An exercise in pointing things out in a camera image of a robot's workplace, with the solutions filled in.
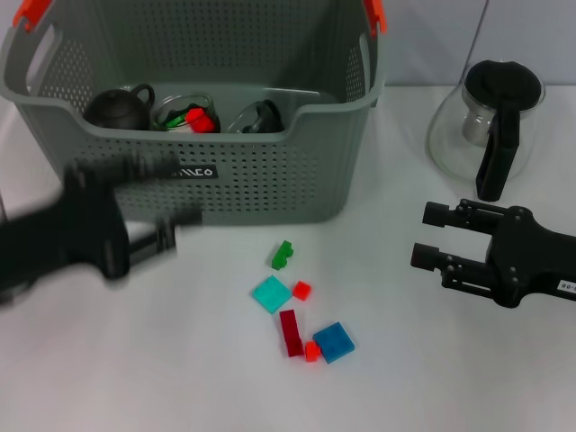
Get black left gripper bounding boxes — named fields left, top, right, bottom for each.
left=0, top=152, right=203, bottom=307

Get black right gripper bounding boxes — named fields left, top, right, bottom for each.
left=410, top=198, right=576, bottom=310

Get red sloped toy brick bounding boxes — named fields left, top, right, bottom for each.
left=184, top=107, right=215, bottom=134

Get teal square toy brick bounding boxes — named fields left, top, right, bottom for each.
left=251, top=274, right=293, bottom=315

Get dark red long brick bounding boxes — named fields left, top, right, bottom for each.
left=278, top=309, right=305, bottom=359

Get grey perforated storage basket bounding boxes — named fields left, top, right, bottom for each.
left=0, top=0, right=389, bottom=226

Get dark clay teapot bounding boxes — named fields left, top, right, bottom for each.
left=83, top=83, right=157, bottom=131

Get blue square toy brick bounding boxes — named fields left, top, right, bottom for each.
left=312, top=321, right=356, bottom=365

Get glass teapot black handle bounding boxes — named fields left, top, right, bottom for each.
left=426, top=58, right=546, bottom=203

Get thin dark wall cable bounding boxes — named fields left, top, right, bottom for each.
left=465, top=0, right=492, bottom=68

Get orange basket handle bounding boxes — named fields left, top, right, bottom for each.
left=12, top=0, right=388, bottom=38

